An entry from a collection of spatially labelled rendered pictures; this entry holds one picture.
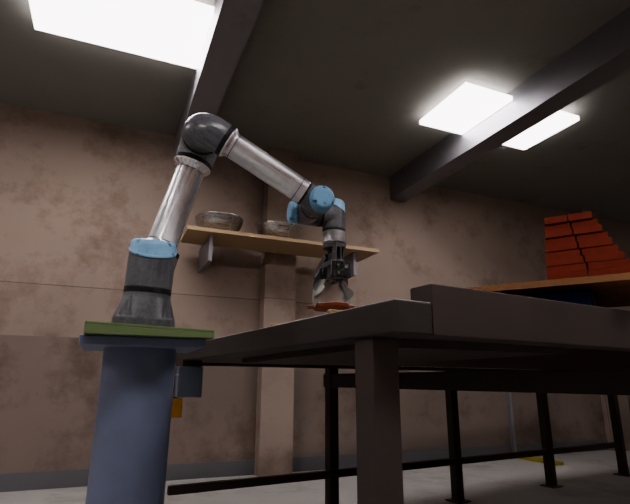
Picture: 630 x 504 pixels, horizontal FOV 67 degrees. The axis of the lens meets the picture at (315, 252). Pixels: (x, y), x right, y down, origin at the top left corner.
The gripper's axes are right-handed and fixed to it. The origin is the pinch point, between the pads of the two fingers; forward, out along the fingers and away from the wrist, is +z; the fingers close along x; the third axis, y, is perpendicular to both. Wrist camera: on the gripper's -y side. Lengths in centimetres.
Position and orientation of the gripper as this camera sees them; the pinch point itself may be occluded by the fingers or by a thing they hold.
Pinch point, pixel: (330, 307)
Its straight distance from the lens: 153.8
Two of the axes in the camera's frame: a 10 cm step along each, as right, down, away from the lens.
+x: 9.1, 1.2, 4.0
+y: 4.1, -2.3, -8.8
